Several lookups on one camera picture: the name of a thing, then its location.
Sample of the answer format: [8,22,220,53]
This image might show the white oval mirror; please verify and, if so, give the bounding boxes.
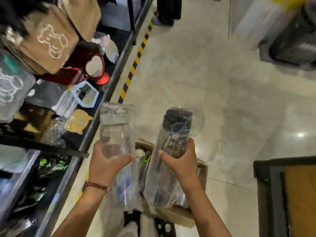
[104,39,120,64]

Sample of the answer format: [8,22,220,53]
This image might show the clear bear print pouch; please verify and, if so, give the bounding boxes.
[0,48,37,123]

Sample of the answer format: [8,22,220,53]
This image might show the black metal store shelving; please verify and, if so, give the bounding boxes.
[0,0,156,237]

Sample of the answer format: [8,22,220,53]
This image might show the brown tote bag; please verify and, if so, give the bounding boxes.
[5,3,80,76]
[58,0,102,43]

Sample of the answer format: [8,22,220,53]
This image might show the clear bottle black lid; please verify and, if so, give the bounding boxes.
[143,106,205,209]

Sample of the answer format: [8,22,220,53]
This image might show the person's black left shoe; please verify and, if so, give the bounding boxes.
[123,211,142,237]

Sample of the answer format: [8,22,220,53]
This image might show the black wooden display stand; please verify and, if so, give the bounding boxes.
[253,155,316,237]

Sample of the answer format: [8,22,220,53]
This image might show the red bead bracelet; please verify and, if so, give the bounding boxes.
[83,181,112,193]

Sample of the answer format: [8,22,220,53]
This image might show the person's left hand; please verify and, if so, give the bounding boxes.
[88,139,135,188]

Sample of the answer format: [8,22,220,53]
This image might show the clear bagged dark item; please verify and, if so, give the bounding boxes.
[39,117,68,148]

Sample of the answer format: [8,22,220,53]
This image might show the person's right hand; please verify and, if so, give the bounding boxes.
[158,137,202,189]

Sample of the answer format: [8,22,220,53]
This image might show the person's light grey trousers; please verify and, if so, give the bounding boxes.
[116,221,158,237]

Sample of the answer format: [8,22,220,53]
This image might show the black tan patterned bag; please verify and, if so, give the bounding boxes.
[7,104,54,143]

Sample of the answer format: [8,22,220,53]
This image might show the yellow white pillar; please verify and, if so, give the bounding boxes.
[233,0,310,51]

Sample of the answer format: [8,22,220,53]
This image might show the person's left forearm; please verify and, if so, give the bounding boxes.
[52,186,109,237]

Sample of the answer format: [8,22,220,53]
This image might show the tan bear shaped item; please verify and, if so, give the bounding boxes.
[64,109,94,135]

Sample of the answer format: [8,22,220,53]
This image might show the person's right forearm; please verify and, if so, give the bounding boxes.
[184,181,232,237]

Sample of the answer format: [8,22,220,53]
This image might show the dark grey bin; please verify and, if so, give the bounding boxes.
[258,0,316,71]

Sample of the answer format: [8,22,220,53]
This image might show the stack of clear plastic packs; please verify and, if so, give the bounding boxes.
[26,80,77,118]

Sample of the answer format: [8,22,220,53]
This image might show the grey flat pack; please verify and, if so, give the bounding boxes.
[100,0,133,32]

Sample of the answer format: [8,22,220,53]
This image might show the white blue framed mirror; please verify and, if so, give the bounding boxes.
[71,81,100,108]

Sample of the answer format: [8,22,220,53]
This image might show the brown cardboard box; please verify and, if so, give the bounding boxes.
[134,138,209,229]

